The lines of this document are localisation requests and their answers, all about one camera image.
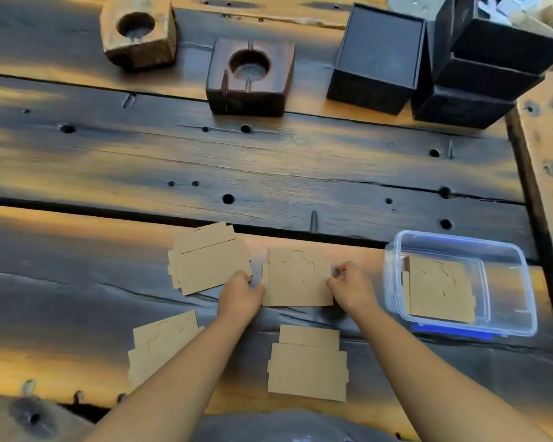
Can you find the person's right hand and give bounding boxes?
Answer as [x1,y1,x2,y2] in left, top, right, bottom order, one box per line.
[325,261,380,318]

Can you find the person's left hand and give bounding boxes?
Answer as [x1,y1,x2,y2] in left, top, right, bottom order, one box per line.
[218,270,266,324]

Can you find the brown cardboard cutout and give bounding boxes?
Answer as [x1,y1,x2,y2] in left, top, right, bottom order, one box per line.
[128,326,205,392]
[173,222,237,254]
[261,247,335,307]
[402,256,477,324]
[267,343,349,403]
[168,238,252,296]
[279,325,341,351]
[133,310,199,357]

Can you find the person's right forearm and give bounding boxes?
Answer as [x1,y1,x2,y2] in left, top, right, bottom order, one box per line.
[350,304,553,442]

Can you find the person's left forearm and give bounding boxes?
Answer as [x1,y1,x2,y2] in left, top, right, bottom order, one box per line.
[84,312,255,442]

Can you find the blue container lid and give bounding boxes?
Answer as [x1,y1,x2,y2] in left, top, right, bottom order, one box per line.
[412,323,508,341]

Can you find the person's grey clothing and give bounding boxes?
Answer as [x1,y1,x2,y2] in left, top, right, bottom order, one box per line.
[193,409,402,442]

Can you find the clear plastic container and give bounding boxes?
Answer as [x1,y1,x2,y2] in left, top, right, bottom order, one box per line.
[384,230,538,338]

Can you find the dark wooden block with hole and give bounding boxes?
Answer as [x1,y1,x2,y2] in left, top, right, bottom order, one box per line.
[206,39,296,118]

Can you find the black cardboard box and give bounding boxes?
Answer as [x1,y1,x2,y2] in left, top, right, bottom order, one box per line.
[411,83,517,130]
[451,0,553,77]
[431,50,545,103]

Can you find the black square box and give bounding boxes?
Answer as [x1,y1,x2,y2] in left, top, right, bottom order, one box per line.
[327,3,427,116]

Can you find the light wooden block with hole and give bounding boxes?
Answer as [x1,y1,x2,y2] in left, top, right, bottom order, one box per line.
[100,0,178,71]

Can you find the pale wooden pieces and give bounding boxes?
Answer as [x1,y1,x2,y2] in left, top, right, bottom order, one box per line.
[477,0,553,38]

